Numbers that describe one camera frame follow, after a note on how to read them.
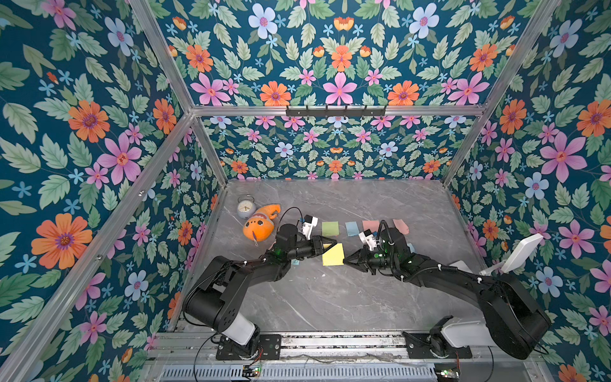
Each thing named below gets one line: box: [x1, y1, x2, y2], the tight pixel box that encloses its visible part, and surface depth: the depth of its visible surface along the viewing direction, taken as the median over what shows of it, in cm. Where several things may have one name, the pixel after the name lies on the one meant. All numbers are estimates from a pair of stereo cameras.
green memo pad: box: [321, 221, 340, 237], surface depth 104 cm
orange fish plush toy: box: [242, 203, 281, 242], surface depth 95 cm
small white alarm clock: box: [237, 194, 257, 219], surface depth 107 cm
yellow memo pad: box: [322, 242, 345, 266], surface depth 82 cm
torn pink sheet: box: [392, 218, 410, 235], surface depth 103 cm
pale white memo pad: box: [345, 221, 361, 237], surface depth 104 cm
